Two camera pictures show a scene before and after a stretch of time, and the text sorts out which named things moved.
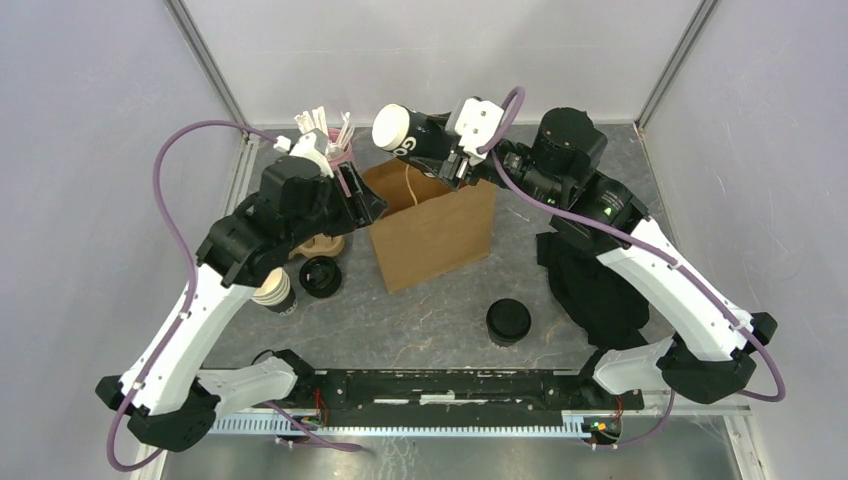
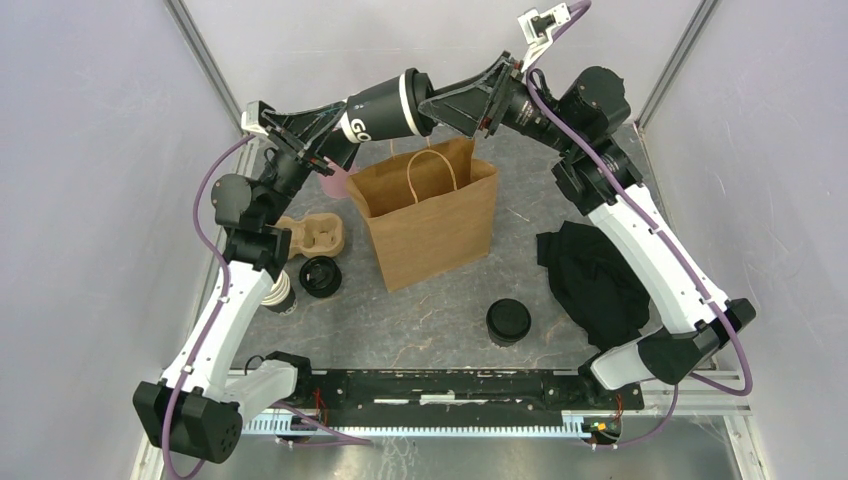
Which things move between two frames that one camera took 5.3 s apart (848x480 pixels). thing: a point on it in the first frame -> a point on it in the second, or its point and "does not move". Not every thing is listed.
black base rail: x=465 y=398 does not move
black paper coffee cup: x=409 y=134 -> x=380 y=112
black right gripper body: x=454 y=171 -> x=497 y=107
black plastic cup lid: x=508 y=319 does not move
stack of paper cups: x=276 y=294 does not move
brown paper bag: x=428 y=228 does not move
